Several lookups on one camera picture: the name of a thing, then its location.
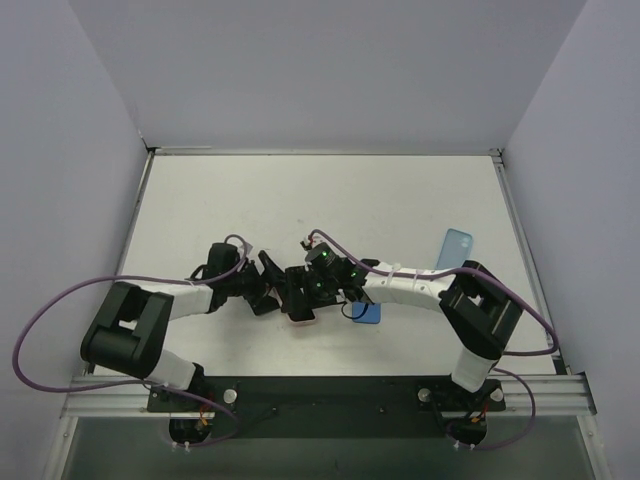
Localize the light blue phone case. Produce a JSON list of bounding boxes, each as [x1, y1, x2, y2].
[[436, 228, 474, 270]]

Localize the pink phone case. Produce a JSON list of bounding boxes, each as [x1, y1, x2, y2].
[[270, 287, 317, 327]]

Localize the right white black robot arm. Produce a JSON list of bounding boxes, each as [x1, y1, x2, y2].
[[276, 242, 523, 392]]

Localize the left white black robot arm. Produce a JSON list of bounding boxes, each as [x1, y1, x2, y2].
[[80, 243, 284, 412]]

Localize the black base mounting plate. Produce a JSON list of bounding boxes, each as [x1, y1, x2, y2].
[[147, 376, 506, 439]]

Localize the aluminium back frame rail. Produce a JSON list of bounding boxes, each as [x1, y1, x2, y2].
[[153, 146, 503, 157]]

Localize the aluminium frame rail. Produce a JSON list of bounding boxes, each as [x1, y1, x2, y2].
[[77, 149, 155, 350], [491, 151, 572, 375], [62, 374, 597, 419], [153, 146, 503, 157]]

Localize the aluminium left frame rail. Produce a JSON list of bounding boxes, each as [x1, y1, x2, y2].
[[77, 149, 155, 350]]

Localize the aluminium right frame rail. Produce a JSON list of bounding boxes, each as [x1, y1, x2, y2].
[[491, 151, 572, 375]]

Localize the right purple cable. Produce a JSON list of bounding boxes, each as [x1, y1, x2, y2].
[[307, 228, 559, 451]]

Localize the aluminium front frame rail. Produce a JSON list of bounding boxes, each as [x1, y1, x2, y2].
[[62, 374, 597, 419]]

